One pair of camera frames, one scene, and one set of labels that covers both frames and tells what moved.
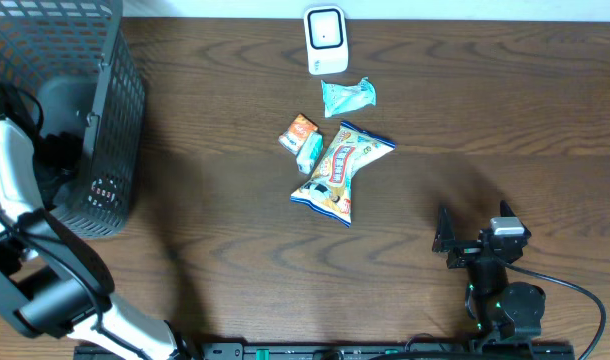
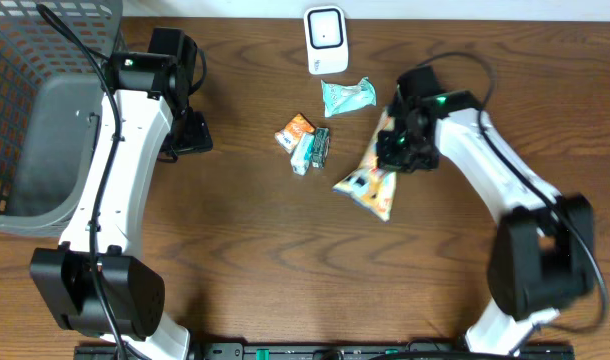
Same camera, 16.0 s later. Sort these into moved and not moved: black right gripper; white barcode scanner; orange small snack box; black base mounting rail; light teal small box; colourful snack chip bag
Moved: black right gripper; colourful snack chip bag; light teal small box
Not moved: black base mounting rail; orange small snack box; white barcode scanner
